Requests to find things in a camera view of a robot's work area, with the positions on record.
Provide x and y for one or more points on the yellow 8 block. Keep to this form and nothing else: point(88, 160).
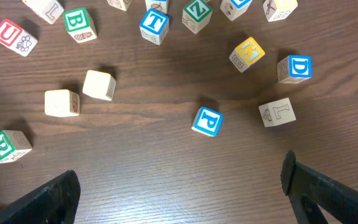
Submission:
point(276, 10)

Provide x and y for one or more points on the yellow block centre left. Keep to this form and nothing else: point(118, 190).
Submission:
point(62, 103)

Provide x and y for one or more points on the red U block upper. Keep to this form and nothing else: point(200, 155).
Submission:
point(17, 39)

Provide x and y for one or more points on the blue D block lower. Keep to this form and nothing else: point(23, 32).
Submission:
point(294, 69)

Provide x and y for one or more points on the yellow K block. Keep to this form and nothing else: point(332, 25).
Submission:
point(246, 54)

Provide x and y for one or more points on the blue P block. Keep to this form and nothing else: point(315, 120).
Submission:
point(207, 121)

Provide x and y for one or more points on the red I block upper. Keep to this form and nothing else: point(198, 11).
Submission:
point(120, 4)

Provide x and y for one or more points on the blue L block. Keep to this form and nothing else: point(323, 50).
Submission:
point(157, 5)

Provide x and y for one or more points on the blue T block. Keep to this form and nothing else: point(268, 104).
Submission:
point(154, 26)

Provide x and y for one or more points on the yellow block centre right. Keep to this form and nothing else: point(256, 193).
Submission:
point(99, 85)

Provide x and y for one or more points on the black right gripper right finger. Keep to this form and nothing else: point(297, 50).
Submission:
point(309, 191)

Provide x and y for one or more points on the green Z block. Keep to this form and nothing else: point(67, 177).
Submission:
point(196, 15)

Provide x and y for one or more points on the blue 5 block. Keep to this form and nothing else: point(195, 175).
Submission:
point(234, 8)

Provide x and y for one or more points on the yellow block upper middle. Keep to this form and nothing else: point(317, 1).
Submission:
point(48, 10)

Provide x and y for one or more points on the green B block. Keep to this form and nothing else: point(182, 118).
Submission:
point(79, 24)

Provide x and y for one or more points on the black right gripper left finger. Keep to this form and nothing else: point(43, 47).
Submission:
point(53, 202)

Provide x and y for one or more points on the green R block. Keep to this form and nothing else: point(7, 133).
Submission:
point(13, 145)

